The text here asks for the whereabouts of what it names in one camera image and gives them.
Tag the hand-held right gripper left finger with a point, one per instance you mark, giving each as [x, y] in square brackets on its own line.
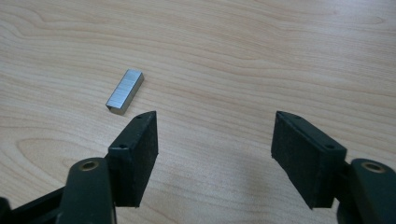
[137, 161]

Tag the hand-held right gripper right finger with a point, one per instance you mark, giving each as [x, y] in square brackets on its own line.
[305, 161]

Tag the silver staple strip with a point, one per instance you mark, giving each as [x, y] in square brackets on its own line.
[124, 91]

